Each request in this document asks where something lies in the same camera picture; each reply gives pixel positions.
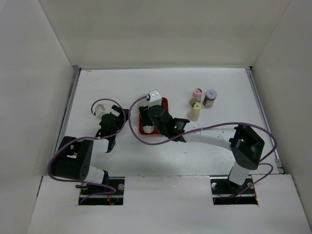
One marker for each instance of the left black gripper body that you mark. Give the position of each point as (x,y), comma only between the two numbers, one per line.
(119,122)

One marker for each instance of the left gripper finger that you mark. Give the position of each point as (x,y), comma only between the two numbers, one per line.
(125,114)
(117,111)

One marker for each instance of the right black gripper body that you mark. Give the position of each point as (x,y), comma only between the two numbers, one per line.
(162,130)

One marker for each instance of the yellow cap seasoning bottle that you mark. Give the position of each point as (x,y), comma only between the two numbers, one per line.
(194,112)

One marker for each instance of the pink cap seasoning bottle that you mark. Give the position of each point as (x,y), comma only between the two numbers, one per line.
(196,96)

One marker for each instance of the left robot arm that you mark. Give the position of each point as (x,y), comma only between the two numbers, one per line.
(73,160)

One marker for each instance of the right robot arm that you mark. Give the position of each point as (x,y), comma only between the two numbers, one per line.
(244,143)

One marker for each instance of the red lacquer tray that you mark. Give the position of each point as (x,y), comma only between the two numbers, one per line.
(156,132)

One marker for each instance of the dark spice jar white lid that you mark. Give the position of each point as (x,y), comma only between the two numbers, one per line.
(209,98)

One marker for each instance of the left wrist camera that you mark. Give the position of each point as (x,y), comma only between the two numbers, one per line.
(99,111)

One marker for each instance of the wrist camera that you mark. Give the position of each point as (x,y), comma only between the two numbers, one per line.
(99,111)
(154,98)

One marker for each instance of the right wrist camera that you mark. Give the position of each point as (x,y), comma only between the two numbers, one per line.
(154,98)

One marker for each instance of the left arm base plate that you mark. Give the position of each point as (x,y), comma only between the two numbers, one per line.
(92,195)

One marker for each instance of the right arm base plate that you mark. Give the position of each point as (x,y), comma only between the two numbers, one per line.
(225,192)

